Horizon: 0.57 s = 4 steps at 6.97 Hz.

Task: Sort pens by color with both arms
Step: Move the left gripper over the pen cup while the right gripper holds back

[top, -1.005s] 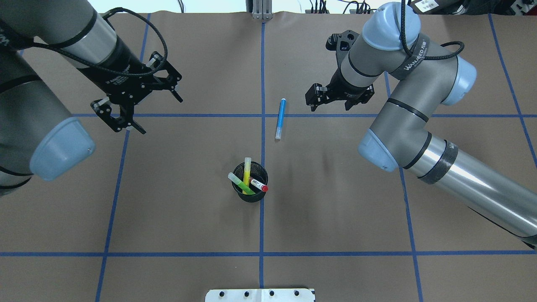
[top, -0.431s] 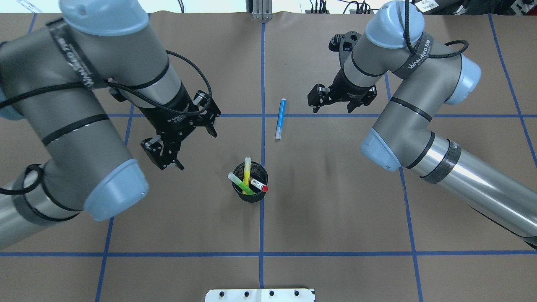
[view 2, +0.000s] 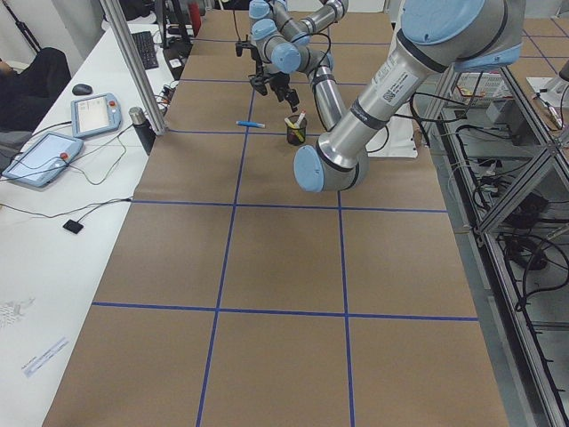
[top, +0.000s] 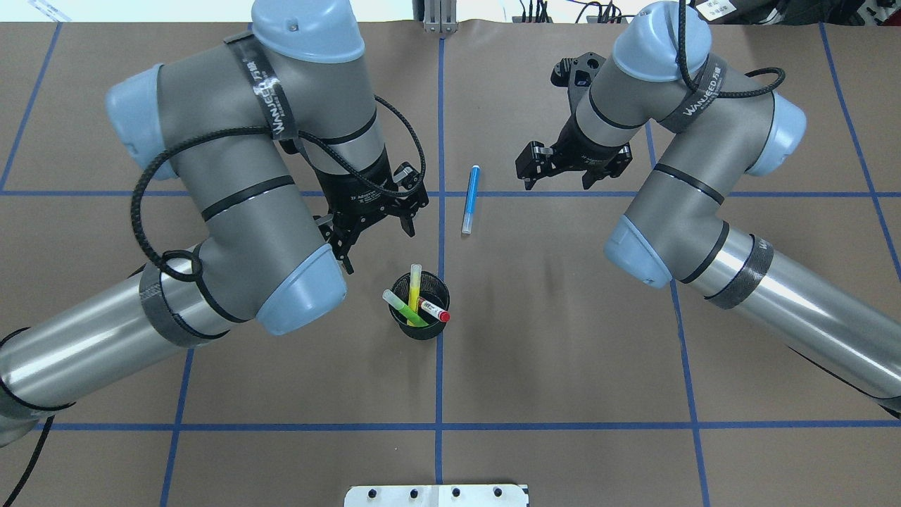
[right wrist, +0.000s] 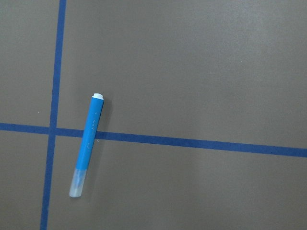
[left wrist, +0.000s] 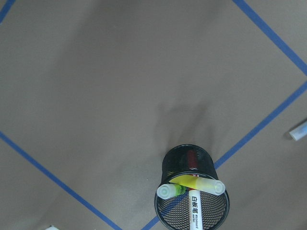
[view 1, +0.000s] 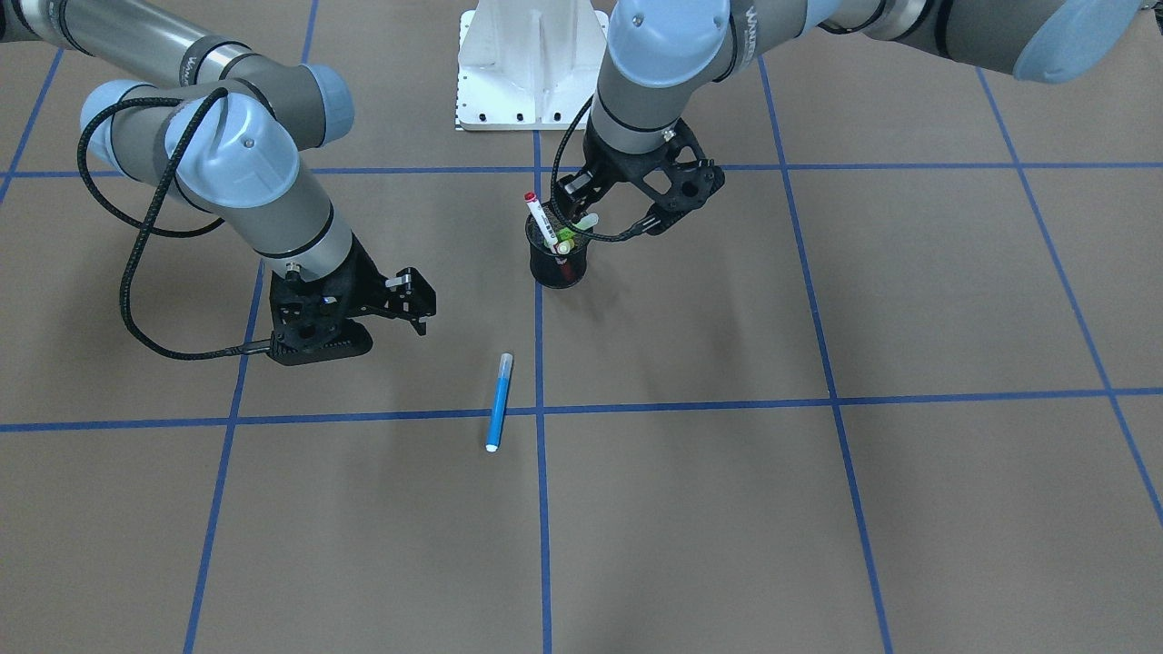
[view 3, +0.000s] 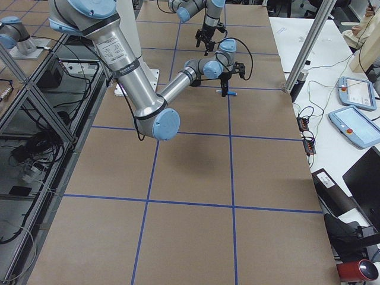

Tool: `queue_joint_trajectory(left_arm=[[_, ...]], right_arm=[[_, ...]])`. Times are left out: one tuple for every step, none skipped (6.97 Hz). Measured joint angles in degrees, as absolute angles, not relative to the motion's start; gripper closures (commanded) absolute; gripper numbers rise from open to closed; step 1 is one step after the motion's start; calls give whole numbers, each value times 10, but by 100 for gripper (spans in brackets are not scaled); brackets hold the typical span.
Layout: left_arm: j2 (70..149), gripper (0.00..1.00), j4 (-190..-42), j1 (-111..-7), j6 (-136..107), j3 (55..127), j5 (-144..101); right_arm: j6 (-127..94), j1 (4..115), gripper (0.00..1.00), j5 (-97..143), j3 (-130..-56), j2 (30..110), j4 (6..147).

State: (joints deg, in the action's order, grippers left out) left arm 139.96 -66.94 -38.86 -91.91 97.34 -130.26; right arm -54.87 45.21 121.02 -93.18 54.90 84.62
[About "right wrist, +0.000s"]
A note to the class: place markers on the blue highlighter pen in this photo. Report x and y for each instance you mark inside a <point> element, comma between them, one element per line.
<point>85,151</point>

